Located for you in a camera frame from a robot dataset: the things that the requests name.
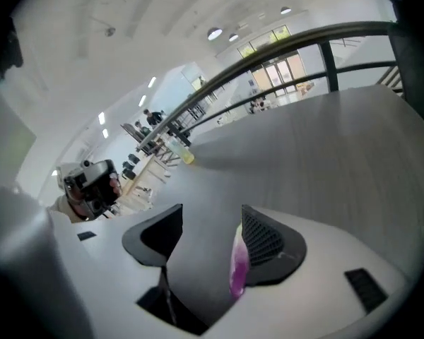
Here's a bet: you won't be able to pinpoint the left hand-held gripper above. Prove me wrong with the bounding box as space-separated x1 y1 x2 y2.
56 159 117 222

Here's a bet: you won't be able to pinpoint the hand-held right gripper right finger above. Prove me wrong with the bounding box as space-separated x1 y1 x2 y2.
204 204 411 339

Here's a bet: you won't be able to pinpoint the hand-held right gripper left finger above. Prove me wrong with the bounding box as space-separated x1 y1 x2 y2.
51 203 199 339

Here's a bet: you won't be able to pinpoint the purple green toy eggplant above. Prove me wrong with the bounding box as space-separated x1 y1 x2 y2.
228 222 250 299

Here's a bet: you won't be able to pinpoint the person's left forearm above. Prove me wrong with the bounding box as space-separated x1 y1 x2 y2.
47 194 75 224

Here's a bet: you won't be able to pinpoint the dark grey table top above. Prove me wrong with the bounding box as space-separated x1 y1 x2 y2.
151 84 424 328

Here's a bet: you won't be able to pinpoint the person's left hand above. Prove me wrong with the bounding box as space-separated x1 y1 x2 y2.
107 174 123 206

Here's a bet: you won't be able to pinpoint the light wooden desk white legs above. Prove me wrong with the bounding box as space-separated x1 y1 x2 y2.
119 146 170 211

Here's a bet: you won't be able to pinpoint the clear plastic bottle yellow liquid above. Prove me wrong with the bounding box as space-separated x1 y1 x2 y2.
167 136 196 165

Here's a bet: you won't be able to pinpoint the glass entrance door with windows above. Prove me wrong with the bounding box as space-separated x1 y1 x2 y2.
237 25 307 98

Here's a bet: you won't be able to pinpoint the black metal balcony railing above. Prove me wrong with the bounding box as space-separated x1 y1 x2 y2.
136 20 407 155

